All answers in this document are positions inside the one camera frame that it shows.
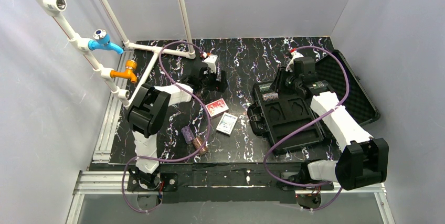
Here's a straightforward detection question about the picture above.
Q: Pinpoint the orange plastic faucet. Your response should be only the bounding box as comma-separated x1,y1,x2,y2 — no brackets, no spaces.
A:
110,60,137,84

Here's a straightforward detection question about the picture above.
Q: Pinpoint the aluminium rail frame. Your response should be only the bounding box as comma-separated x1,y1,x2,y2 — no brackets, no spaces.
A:
69,47,387,223

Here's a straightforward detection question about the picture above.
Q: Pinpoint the blue plastic faucet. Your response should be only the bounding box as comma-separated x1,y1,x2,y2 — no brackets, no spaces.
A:
88,29,124,55

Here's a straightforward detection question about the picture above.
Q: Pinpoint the white pvc pipe frame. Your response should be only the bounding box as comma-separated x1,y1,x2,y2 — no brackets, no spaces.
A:
35,0,196,109

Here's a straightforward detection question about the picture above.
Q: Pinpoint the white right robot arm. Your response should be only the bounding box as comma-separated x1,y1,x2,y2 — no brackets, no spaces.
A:
272,57,389,190

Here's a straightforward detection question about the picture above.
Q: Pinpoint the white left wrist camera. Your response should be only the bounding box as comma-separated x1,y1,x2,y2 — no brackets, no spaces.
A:
203,53,218,73

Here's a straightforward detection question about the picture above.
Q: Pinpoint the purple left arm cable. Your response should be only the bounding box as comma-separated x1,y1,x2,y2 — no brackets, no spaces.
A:
121,40,212,215

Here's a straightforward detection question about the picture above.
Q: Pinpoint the orange black poker chip stack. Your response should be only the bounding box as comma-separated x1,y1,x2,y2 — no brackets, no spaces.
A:
192,136,208,155

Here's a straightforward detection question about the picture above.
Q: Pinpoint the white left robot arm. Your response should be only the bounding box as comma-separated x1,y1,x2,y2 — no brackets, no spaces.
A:
126,67,228,188

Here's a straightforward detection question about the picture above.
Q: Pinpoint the black poker set case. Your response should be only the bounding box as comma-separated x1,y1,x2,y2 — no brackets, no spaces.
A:
247,50,380,155

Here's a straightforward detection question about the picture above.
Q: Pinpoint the purple poker chip stack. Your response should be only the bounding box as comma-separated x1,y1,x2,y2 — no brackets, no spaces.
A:
181,126,195,144

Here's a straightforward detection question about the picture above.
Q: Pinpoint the red playing card deck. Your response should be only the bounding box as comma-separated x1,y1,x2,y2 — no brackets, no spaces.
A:
205,98,229,118

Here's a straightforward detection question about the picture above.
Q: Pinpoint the blue playing card deck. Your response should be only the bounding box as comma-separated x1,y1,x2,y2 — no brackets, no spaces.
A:
216,112,238,135

